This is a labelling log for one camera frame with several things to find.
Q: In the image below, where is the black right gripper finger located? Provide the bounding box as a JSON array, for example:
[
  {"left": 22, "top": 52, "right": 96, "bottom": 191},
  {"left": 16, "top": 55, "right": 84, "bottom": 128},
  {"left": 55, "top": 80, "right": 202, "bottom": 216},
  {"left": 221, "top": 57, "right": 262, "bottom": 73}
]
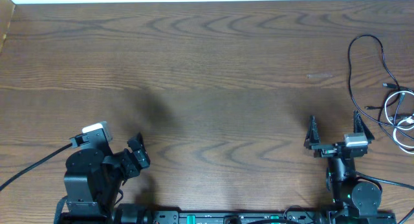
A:
[
  {"left": 303, "top": 115, "right": 321, "bottom": 150},
  {"left": 353, "top": 110, "right": 375, "bottom": 142}
]

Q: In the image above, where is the white USB cable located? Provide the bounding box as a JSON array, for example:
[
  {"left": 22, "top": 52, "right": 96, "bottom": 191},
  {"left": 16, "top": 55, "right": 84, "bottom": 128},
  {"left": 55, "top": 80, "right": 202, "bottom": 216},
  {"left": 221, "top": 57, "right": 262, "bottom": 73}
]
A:
[{"left": 383, "top": 89, "right": 414, "bottom": 155}]

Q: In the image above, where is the black USB cable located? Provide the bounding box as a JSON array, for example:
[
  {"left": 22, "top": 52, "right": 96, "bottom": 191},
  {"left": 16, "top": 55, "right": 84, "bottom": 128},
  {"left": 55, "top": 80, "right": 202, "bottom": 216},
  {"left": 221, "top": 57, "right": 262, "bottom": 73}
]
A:
[{"left": 347, "top": 34, "right": 414, "bottom": 142}]

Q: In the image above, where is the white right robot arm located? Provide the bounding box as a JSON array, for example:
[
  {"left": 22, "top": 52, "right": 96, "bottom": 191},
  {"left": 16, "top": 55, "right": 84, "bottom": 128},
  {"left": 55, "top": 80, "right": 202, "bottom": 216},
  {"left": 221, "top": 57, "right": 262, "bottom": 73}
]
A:
[{"left": 304, "top": 111, "right": 397, "bottom": 224}]

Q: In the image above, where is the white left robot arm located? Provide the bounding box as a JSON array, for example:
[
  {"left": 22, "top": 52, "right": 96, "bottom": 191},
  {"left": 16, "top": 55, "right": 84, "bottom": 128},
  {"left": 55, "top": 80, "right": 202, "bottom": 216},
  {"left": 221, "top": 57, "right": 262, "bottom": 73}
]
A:
[{"left": 54, "top": 129, "right": 153, "bottom": 224}]

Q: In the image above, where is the brown wooden side panel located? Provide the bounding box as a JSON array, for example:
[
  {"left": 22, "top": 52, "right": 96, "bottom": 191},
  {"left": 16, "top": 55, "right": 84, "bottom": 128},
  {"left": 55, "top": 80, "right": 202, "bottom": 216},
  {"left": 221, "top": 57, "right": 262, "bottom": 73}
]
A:
[{"left": 0, "top": 0, "right": 16, "bottom": 50}]

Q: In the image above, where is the black left camera cable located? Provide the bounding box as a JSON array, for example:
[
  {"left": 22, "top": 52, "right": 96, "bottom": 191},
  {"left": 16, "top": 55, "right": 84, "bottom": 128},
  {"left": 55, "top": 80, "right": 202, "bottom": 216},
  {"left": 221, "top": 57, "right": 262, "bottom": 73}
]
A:
[{"left": 0, "top": 142, "right": 74, "bottom": 192}]

